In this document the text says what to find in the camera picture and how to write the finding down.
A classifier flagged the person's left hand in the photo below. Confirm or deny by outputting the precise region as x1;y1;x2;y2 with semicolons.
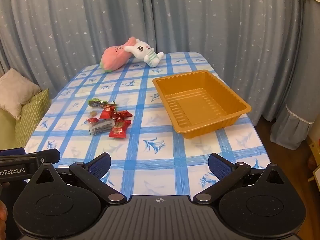
0;200;7;240

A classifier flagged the green sofa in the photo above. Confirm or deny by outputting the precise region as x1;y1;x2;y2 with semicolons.
0;109;18;150

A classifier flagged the white rabbit plush toy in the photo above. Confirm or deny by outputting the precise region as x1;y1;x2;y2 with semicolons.
125;39;165;68

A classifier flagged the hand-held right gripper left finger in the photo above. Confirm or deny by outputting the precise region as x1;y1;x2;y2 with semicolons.
30;152;127;204

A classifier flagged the pink plush toy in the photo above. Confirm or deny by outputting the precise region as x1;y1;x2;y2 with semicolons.
100;37;140;73

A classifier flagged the green candy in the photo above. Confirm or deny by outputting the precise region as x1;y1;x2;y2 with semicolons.
87;98;108;107

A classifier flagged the red twist-wrapped candy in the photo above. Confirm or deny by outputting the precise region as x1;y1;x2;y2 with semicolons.
111;110;133;120

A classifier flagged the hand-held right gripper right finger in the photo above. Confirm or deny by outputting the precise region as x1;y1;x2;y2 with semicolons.
193;153;288;203

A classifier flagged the blue checked tablecloth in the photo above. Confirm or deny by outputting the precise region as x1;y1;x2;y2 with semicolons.
24;51;267;198

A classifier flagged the light wooden furniture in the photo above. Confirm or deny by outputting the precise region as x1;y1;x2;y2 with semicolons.
306;130;320;183

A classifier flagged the blue starry curtain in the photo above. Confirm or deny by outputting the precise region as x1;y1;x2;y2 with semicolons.
0;0;320;130

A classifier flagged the beige pillow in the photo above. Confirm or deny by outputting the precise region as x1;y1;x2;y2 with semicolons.
0;67;42;120

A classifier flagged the orange plastic tray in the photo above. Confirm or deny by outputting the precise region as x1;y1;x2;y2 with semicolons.
152;69;252;140

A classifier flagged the lace-trimmed blue curtain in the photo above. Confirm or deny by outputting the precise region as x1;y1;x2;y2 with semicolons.
271;0;320;151

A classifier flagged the green chevron cushion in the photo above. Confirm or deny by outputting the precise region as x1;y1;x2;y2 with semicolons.
15;88;52;150

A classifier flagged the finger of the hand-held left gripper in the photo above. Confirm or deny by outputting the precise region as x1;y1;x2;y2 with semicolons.
0;148;26;157
25;149;61;167

